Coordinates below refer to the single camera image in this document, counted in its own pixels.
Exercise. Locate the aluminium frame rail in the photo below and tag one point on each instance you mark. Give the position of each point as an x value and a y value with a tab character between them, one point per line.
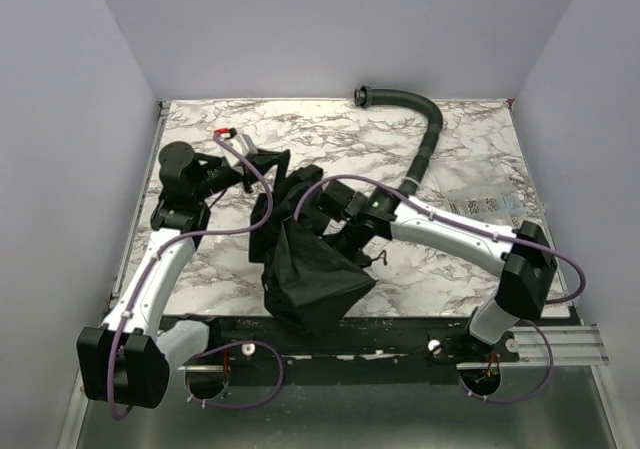
575	347

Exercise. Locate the clear plastic parts box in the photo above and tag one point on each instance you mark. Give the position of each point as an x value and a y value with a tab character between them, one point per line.
483	202

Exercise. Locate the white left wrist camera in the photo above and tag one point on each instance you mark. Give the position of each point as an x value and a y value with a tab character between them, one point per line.
239	142

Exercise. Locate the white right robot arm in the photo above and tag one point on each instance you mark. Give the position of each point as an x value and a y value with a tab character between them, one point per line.
519	257

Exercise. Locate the black folding umbrella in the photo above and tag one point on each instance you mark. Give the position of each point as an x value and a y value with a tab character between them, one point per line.
310	279

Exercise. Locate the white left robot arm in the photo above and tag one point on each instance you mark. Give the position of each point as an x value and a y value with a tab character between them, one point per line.
127	361

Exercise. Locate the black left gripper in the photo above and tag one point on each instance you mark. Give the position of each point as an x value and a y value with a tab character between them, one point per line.
251	170

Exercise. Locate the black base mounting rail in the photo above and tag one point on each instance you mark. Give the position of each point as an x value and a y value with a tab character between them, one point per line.
260	351

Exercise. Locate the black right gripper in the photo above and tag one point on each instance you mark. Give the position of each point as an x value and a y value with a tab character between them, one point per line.
326	214

